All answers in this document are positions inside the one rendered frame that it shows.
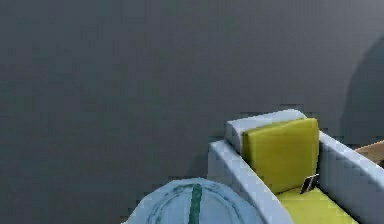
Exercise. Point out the small black phone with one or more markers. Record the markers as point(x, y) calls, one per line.
point(309, 183)

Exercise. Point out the white and yellow armchair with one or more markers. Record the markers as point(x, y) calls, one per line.
point(283, 156)

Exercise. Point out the green and white trash can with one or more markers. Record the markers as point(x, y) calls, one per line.
point(173, 208)

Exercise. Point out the brown wooden table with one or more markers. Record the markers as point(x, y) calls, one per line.
point(374, 151)

